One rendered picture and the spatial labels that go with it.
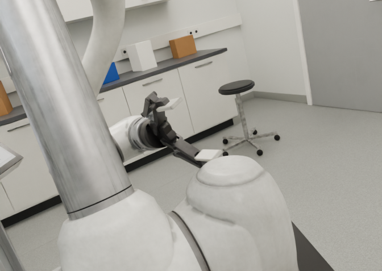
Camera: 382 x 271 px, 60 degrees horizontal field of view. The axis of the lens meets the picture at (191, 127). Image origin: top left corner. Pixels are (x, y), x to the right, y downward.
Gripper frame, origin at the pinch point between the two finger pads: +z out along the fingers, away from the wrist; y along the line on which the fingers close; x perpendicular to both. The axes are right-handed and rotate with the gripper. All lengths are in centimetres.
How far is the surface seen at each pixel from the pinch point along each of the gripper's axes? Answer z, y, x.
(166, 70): -242, -23, 131
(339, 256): -52, -122, 46
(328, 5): -150, -65, 270
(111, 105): -249, -15, 65
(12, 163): -76, 12, -28
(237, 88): -172, -66, 140
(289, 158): -142, -131, 122
